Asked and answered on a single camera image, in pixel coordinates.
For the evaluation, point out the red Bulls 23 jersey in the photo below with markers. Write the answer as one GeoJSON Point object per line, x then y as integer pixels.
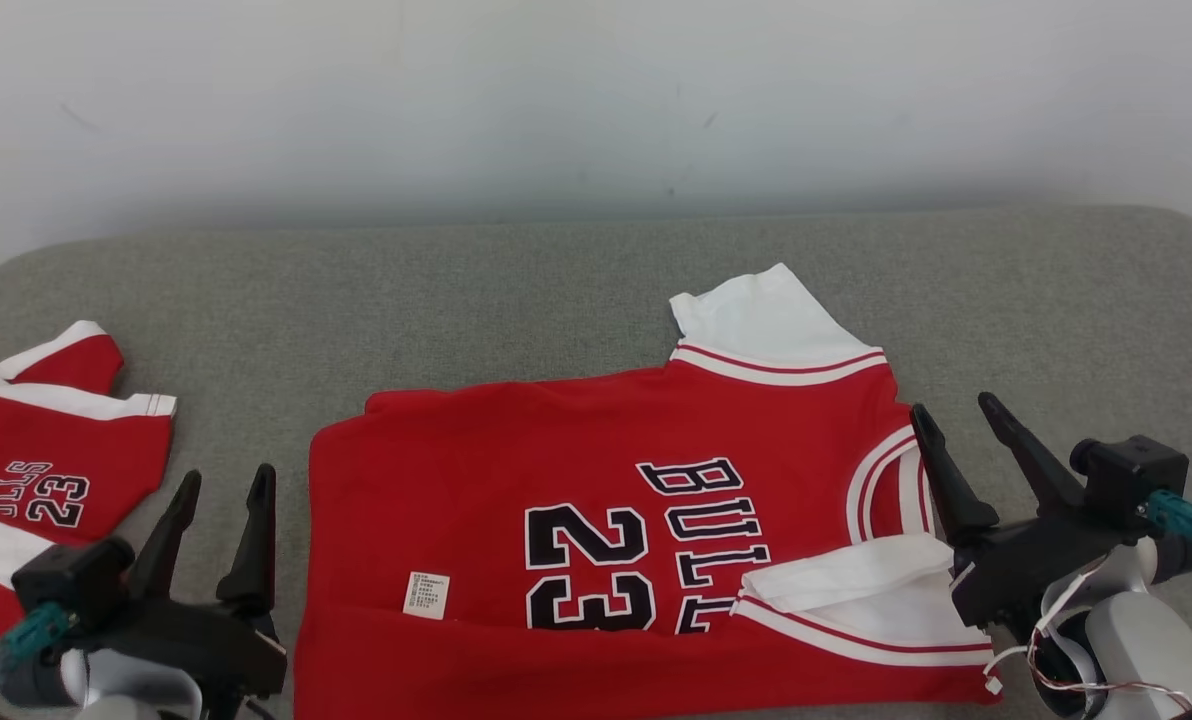
{"type": "Point", "coordinates": [456, 480]}

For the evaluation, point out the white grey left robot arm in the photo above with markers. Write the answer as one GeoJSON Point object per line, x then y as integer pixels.
{"type": "Point", "coordinates": [116, 695]}

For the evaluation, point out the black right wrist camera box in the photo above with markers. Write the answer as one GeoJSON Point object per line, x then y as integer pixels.
{"type": "Point", "coordinates": [1131, 475]}

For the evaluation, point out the red Bulls 23 shorts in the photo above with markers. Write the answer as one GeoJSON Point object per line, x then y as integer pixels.
{"type": "Point", "coordinates": [56, 440]}

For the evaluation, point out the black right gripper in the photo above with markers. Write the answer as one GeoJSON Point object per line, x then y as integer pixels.
{"type": "Point", "coordinates": [1016, 575]}

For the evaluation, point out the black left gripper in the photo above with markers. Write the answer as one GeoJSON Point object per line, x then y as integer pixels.
{"type": "Point", "coordinates": [206, 640]}

